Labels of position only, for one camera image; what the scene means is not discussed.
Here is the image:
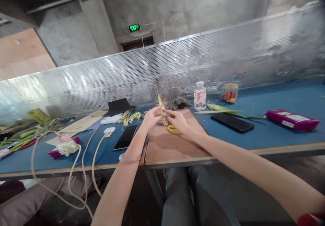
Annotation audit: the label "person's right hand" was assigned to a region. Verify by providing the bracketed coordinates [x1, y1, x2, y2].
[162, 109, 191, 136]

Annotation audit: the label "person's left hand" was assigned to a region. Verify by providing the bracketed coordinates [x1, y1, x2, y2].
[142, 106, 165, 133]

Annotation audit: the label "green palm leaf strip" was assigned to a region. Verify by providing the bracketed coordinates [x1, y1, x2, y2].
[156, 91, 170, 126]

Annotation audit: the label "pile of cut leaf strips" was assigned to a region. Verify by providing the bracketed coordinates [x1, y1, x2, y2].
[114, 108, 152, 125]

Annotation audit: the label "brown board mat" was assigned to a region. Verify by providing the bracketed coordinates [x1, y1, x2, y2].
[144, 106, 213, 164]

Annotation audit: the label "grey yarn bundle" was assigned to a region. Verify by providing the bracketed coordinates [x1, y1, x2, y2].
[166, 96, 193, 110]

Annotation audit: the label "gold edged smartphone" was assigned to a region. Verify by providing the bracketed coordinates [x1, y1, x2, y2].
[113, 125, 138, 151]

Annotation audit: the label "black pouch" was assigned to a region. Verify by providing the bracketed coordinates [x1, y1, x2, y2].
[106, 98, 137, 115]

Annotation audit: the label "clear plastic bottle red label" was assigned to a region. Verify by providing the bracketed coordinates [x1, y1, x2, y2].
[193, 81, 207, 111]

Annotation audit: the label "white power bank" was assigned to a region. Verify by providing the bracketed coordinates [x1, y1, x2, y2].
[100, 117, 120, 125]

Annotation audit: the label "white charger plug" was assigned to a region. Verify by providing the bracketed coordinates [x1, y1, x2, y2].
[103, 126, 116, 138]

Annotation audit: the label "long green leaf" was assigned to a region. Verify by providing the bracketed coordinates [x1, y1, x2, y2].
[194, 103, 267, 121]

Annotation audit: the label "perforated metal partition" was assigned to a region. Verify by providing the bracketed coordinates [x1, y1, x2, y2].
[0, 0, 325, 125]

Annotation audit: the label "black smartphone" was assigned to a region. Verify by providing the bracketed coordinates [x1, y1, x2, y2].
[211, 112, 255, 133]

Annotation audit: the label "glass jar red label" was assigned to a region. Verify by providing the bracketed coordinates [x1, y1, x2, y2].
[221, 82, 239, 103]

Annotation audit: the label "brown cardboard sheet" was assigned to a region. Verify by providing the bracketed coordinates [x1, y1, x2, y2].
[45, 110, 109, 146]

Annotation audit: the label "dark door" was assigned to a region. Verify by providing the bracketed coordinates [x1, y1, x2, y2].
[120, 35, 155, 53]

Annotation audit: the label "white crocheted bundle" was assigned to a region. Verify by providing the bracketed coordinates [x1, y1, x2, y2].
[56, 141, 79, 157]

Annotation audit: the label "pink charger plug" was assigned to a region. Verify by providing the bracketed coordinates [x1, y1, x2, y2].
[57, 132, 72, 143]

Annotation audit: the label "purple packet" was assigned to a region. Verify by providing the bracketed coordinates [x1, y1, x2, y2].
[48, 137, 81, 159]

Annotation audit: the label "yellow green booklet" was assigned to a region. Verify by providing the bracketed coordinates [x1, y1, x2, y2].
[27, 108, 51, 124]

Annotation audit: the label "magenta pencil case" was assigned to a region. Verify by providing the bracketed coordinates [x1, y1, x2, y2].
[265, 109, 320, 132]

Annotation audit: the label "pile of green leaves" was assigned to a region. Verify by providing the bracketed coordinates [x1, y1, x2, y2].
[0, 118, 75, 148]

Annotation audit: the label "pink flat object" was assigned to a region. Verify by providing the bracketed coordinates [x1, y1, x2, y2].
[0, 148, 13, 160]

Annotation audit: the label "yellow handled scissors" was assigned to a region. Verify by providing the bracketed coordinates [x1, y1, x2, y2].
[167, 125, 183, 135]

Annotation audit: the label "cream charging cable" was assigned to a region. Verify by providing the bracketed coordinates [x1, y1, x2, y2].
[68, 144, 94, 219]
[91, 133, 108, 197]

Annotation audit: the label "thin pink cable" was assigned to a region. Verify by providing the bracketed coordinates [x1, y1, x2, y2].
[81, 123, 103, 201]

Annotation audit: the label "pink charging cable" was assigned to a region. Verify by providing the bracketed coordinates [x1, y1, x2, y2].
[31, 130, 88, 210]

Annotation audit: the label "red handled scissors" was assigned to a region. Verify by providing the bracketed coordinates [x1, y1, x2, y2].
[7, 136, 39, 152]

